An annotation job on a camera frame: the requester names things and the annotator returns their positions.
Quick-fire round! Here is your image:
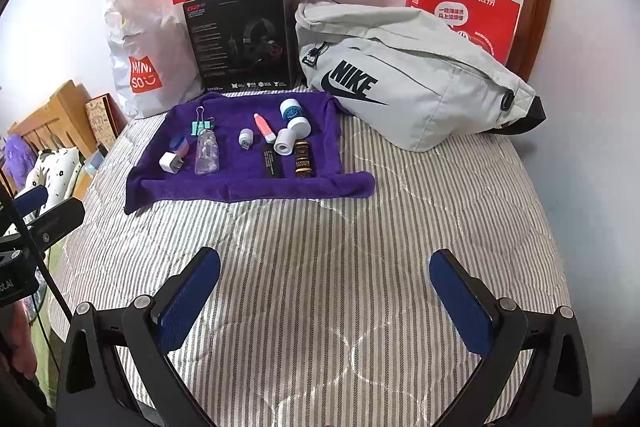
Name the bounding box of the black rectangular lighter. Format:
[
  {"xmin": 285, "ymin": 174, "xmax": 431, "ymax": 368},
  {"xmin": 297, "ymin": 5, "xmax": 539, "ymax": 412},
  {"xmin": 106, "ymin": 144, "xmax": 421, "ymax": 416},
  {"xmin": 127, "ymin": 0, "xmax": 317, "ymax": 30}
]
[{"xmin": 262, "ymin": 144, "xmax": 283, "ymax": 179}]

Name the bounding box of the black Hecate headset box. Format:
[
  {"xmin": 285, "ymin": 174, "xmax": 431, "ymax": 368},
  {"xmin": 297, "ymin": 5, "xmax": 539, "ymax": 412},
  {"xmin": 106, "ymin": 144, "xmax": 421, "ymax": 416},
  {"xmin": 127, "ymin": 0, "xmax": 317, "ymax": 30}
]
[{"xmin": 182, "ymin": 0, "xmax": 297, "ymax": 92}]

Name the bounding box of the white Miniso plastic bag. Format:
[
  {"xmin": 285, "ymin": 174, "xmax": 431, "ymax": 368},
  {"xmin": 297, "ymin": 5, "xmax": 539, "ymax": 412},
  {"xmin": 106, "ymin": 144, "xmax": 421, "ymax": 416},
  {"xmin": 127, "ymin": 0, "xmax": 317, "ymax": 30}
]
[{"xmin": 104, "ymin": 0, "xmax": 202, "ymax": 118}]

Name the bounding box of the white tape roll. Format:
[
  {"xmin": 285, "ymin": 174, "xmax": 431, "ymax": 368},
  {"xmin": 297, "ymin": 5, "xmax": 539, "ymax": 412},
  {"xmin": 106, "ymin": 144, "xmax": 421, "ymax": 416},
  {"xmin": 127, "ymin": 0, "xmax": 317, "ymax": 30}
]
[{"xmin": 273, "ymin": 128, "xmax": 297, "ymax": 156}]

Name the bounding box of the clear watermelon candy bottle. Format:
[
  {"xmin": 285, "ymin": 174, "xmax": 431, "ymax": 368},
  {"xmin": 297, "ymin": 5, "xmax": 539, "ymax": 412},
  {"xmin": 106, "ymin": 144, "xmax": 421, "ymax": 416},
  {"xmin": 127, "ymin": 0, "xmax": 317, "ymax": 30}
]
[{"xmin": 194, "ymin": 129, "xmax": 219, "ymax": 176}]

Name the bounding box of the white USB charger cube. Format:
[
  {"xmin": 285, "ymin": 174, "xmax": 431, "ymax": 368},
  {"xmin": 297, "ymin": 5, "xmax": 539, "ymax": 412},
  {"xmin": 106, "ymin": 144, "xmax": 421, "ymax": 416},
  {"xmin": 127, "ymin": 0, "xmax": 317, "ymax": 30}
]
[{"xmin": 158, "ymin": 152, "xmax": 183, "ymax": 174}]

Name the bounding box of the striped quilted bed cover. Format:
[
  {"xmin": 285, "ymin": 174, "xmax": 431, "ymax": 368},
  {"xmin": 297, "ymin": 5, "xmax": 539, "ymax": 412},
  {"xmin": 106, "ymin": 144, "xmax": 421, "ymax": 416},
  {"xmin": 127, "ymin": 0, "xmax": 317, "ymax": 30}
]
[{"xmin": 49, "ymin": 116, "xmax": 570, "ymax": 426}]

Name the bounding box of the person's hand on left gripper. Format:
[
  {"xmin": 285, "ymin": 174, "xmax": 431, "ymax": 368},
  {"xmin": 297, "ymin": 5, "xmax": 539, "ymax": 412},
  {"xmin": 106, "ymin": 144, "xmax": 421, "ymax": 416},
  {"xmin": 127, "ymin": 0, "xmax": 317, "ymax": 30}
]
[{"xmin": 1, "ymin": 301, "xmax": 38, "ymax": 379}]

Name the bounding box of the grey Nike bag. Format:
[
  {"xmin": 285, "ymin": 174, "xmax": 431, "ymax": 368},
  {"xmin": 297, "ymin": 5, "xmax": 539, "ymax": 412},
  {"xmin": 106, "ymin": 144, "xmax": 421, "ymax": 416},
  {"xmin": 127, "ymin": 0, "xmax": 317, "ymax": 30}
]
[{"xmin": 295, "ymin": 0, "xmax": 546, "ymax": 152}]

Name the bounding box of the small white plug adapter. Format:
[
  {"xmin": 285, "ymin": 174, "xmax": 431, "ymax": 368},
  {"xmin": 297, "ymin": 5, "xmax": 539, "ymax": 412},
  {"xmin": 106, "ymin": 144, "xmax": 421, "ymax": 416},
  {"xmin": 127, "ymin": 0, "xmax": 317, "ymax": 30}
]
[{"xmin": 238, "ymin": 128, "xmax": 254, "ymax": 150}]

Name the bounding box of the pink bottle with blue cap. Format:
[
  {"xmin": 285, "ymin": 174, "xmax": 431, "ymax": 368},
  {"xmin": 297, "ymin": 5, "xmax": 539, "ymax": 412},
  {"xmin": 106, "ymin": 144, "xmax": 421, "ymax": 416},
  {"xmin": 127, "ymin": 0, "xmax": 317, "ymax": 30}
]
[{"xmin": 168, "ymin": 135, "xmax": 190, "ymax": 159}]

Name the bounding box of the blue white-capped small bottle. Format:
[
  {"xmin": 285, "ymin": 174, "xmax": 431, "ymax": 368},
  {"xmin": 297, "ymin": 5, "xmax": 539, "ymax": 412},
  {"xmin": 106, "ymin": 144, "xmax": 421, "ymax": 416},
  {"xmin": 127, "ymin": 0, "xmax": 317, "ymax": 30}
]
[{"xmin": 280, "ymin": 98, "xmax": 311, "ymax": 140}]

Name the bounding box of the red white-handled paper bag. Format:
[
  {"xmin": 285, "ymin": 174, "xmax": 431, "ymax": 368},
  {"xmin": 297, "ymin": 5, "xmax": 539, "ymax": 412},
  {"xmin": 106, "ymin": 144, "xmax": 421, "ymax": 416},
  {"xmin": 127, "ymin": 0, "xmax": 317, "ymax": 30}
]
[{"xmin": 406, "ymin": 0, "xmax": 521, "ymax": 64}]

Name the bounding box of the purple towel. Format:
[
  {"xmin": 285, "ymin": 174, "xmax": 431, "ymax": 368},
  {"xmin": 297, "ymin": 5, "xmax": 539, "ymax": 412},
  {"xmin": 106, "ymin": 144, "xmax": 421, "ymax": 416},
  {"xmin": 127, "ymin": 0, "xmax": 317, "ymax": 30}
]
[{"xmin": 124, "ymin": 91, "xmax": 375, "ymax": 215}]

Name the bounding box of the pink white utility knife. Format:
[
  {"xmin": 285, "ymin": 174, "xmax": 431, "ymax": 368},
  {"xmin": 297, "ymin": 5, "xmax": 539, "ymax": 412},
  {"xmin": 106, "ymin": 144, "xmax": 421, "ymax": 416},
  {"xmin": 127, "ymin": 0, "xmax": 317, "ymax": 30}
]
[{"xmin": 254, "ymin": 114, "xmax": 278, "ymax": 146}]

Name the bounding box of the patterned notebook with red edge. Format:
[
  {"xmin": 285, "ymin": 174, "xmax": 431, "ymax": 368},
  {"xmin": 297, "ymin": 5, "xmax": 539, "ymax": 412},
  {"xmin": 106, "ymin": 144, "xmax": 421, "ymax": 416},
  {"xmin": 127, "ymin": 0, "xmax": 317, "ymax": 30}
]
[{"xmin": 85, "ymin": 93, "xmax": 126, "ymax": 152}]

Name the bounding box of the wooden headboard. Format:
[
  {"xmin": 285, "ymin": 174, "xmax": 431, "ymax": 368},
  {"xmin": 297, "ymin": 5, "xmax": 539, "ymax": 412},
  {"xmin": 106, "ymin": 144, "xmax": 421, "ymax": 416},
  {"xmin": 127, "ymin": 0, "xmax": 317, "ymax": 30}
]
[{"xmin": 9, "ymin": 80, "xmax": 98, "ymax": 157}]

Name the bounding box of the teal binder clip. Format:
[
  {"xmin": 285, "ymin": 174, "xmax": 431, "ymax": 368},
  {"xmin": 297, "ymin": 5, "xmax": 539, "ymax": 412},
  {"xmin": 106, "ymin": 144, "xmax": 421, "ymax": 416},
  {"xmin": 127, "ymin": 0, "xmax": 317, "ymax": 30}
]
[{"xmin": 191, "ymin": 105, "xmax": 215, "ymax": 138}]

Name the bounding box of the dark gold-banded lipstick tube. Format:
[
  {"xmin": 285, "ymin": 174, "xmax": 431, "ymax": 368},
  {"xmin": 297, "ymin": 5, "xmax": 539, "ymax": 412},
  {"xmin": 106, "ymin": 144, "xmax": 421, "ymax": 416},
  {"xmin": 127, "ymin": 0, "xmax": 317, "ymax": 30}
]
[{"xmin": 294, "ymin": 140, "xmax": 314, "ymax": 179}]

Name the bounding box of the floral white blanket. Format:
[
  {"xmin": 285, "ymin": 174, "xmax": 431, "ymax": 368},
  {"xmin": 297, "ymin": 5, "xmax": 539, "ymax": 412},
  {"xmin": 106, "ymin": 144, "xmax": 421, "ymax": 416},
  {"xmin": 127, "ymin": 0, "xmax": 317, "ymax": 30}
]
[{"xmin": 18, "ymin": 147, "xmax": 82, "ymax": 212}]

